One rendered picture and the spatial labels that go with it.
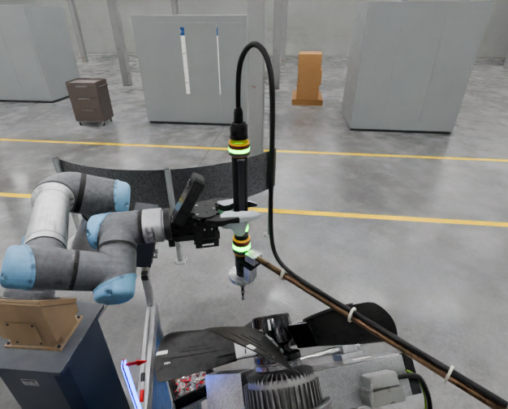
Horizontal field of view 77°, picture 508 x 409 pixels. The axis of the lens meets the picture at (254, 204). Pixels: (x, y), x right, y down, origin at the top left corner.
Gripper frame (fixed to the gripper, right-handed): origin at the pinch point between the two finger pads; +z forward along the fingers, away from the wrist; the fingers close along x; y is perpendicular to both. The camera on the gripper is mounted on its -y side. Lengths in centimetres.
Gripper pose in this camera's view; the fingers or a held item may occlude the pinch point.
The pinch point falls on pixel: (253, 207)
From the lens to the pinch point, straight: 73.8
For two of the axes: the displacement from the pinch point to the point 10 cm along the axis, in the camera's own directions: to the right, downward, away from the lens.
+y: 0.0, 8.6, 5.1
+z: 9.8, -1.0, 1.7
